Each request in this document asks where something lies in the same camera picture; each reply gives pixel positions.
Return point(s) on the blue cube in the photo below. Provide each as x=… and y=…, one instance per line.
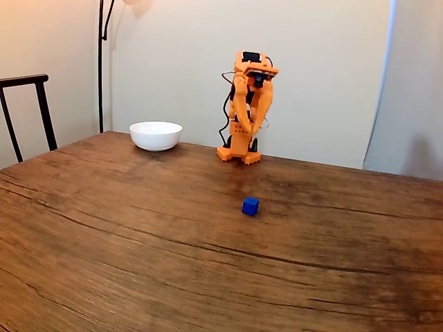
x=250, y=206

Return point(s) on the white bowl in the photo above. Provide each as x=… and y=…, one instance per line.
x=155, y=135

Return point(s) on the black table clamp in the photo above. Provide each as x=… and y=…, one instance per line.
x=255, y=145

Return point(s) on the black floor lamp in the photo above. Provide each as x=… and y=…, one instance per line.
x=100, y=69

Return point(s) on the dark wooden chair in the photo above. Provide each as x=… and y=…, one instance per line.
x=24, y=80

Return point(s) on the orange gripper camera mount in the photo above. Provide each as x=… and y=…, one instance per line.
x=264, y=72

